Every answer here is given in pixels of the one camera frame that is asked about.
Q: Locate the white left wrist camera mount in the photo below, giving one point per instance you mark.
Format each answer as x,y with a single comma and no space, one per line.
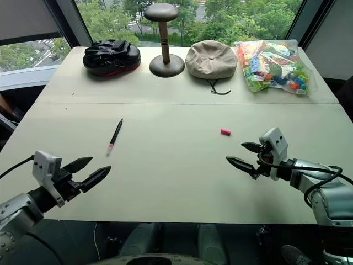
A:
44,168

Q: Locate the bag of colourful building blocks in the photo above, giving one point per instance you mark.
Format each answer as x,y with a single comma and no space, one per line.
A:
273,66

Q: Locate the grey window roller blind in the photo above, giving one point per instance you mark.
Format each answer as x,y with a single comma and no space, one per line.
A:
26,18

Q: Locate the beige cloth hat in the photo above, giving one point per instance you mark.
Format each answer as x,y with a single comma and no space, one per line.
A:
211,59

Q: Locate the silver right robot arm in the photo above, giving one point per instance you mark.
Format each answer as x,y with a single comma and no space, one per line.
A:
328,193

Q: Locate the dark rounded right leg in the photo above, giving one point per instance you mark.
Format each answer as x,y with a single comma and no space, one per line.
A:
211,243

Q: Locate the grey sneaker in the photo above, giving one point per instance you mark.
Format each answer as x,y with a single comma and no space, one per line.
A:
295,255

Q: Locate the brown wooden hat stand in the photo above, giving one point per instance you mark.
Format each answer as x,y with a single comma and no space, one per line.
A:
165,36

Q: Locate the dark rounded left leg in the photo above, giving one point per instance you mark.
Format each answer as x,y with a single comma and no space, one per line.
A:
139,240

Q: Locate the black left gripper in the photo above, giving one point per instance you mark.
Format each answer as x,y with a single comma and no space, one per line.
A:
67,183

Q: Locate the dark rounded leg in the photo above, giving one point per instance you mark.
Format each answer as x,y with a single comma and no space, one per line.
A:
211,243
139,240

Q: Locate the black pen with pink tip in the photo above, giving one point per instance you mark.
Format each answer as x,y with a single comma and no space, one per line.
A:
115,136

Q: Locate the small pink cylinder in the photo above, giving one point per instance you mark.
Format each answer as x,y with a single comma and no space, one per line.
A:
225,132

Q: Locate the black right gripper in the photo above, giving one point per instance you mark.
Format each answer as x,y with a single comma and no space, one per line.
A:
264,163

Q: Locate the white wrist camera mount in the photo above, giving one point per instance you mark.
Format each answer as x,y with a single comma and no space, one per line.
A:
44,168
276,146

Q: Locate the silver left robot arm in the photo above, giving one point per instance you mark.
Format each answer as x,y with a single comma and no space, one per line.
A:
16,212

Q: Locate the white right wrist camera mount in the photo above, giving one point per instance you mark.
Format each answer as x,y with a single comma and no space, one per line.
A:
276,146

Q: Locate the dark window frame post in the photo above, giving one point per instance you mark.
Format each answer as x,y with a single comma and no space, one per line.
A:
73,25
307,19

